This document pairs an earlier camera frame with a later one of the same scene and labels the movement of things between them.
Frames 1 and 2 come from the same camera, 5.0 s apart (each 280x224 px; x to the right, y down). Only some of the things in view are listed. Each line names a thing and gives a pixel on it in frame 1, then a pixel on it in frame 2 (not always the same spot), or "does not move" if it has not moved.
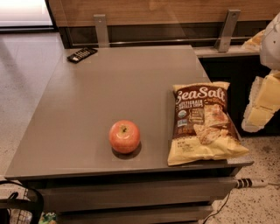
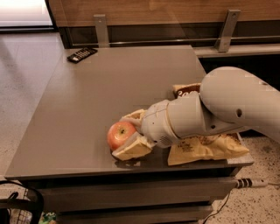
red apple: (124, 136) does not move
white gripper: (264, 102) -> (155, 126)
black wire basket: (6, 205) does not move
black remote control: (80, 55) does not move
